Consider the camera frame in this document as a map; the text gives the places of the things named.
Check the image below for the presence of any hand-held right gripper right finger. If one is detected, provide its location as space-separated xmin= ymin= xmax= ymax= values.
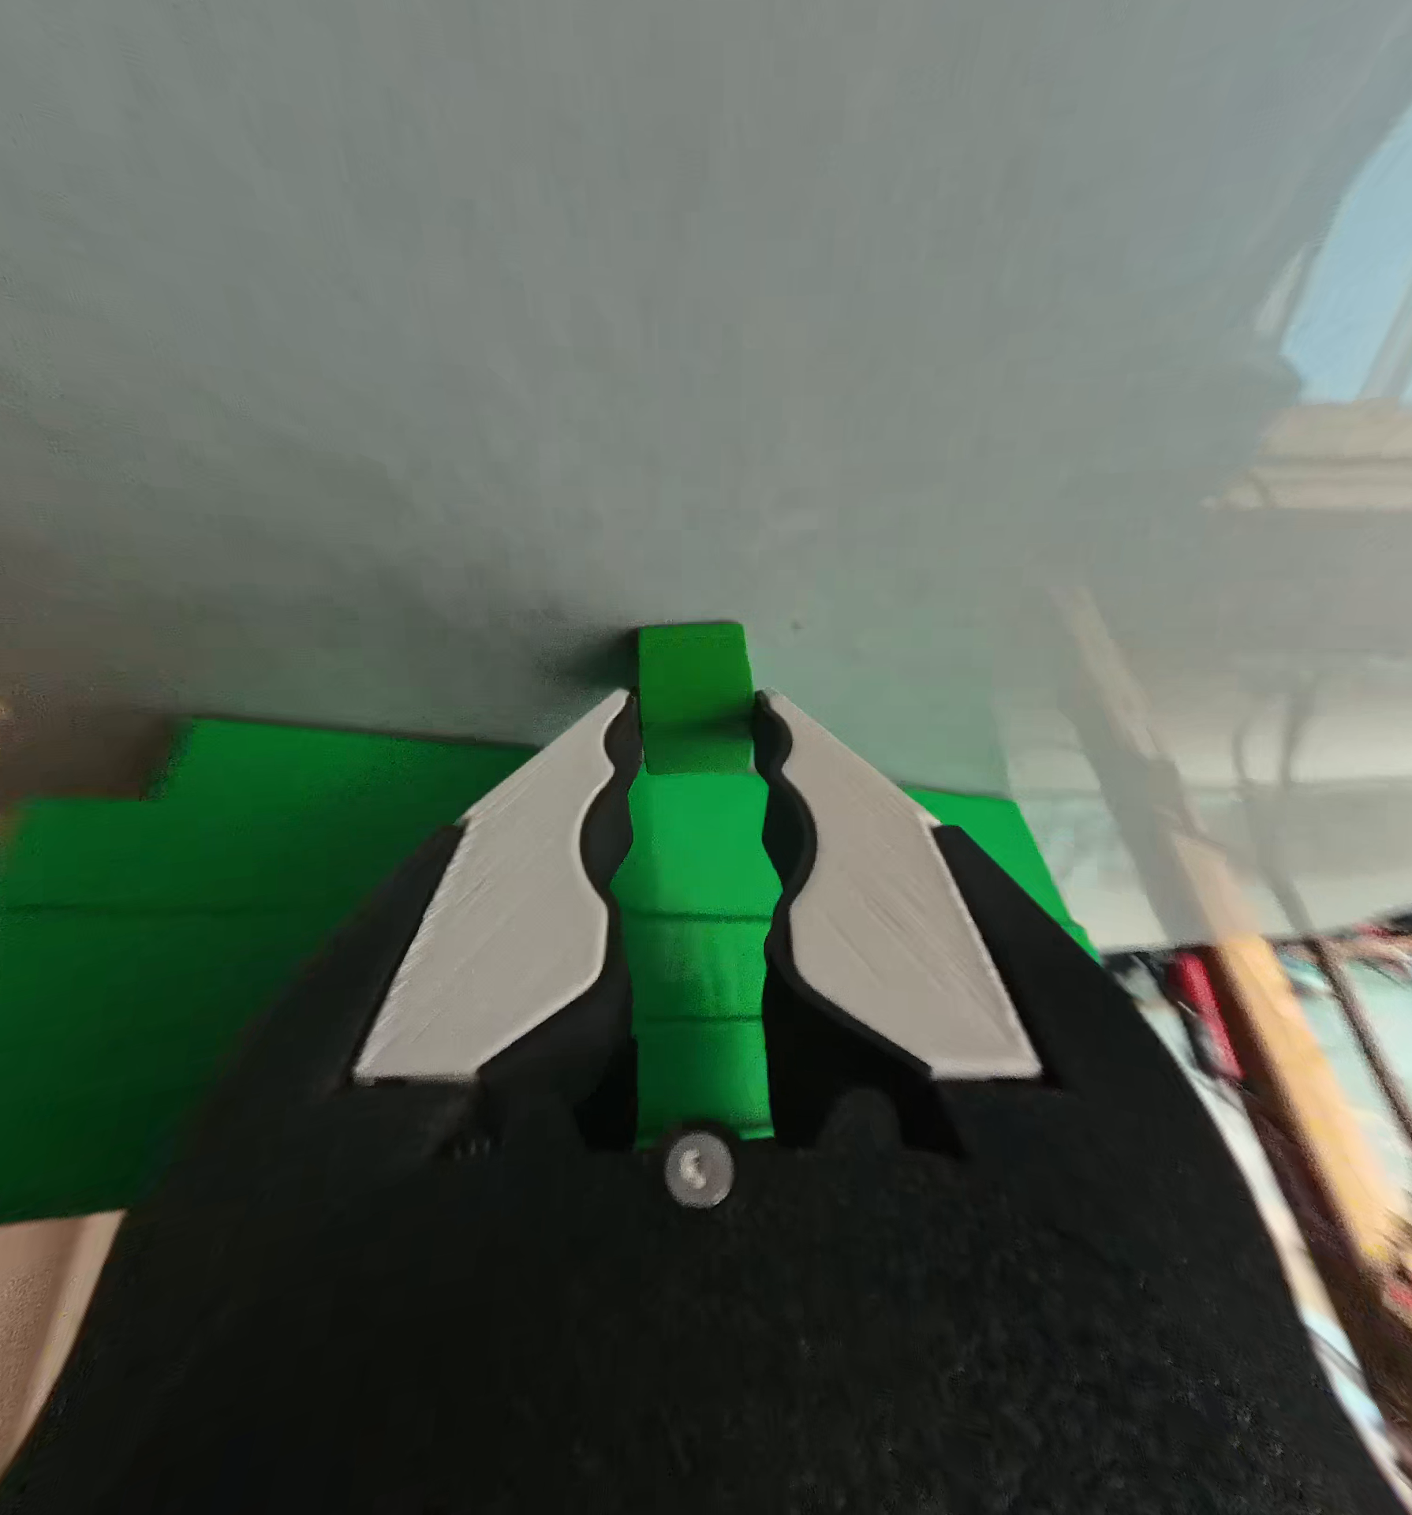
xmin=753 ymin=688 xmax=1044 ymax=1155

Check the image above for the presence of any green plastic bin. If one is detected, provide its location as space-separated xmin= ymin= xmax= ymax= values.
xmin=0 ymin=716 xmax=1103 ymax=1227

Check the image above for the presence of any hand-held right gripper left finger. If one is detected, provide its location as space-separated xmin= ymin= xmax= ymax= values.
xmin=351 ymin=686 xmax=639 ymax=1148

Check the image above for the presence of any green wooden cube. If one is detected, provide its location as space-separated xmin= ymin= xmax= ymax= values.
xmin=638 ymin=621 xmax=758 ymax=776

